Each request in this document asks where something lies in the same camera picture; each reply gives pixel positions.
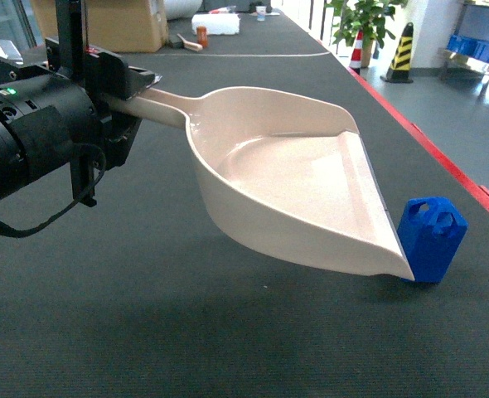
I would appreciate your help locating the beige plastic scoop tray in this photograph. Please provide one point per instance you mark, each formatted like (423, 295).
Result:
(283, 174)

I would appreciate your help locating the black yellow traffic cone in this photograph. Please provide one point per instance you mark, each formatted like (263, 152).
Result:
(399, 69)

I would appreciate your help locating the blue plastic jug part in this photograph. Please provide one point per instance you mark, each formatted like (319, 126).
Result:
(430, 231)

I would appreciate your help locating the steel shelf rack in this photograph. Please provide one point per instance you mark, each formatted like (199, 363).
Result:
(468, 45)

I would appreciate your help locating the wooden handled brush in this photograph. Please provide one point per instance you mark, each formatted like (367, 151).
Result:
(177, 41)

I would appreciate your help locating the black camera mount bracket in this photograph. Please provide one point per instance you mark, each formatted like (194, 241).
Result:
(69, 16)

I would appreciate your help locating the white styrofoam block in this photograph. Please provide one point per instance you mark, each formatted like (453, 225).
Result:
(217, 24)

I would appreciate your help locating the large open cardboard box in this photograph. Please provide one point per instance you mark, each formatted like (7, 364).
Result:
(137, 26)

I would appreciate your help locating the white foam roll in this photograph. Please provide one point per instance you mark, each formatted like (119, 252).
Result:
(176, 9)

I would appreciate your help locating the green potted plant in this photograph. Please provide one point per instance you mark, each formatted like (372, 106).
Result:
(366, 16)

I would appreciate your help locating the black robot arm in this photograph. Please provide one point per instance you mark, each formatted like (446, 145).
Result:
(53, 114)

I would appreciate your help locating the red white traffic cone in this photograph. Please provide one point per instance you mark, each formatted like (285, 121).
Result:
(355, 61)

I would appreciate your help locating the red table frame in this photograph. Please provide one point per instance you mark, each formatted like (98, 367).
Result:
(478, 192)

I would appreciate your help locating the white paper cup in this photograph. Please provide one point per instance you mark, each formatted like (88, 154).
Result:
(261, 13)

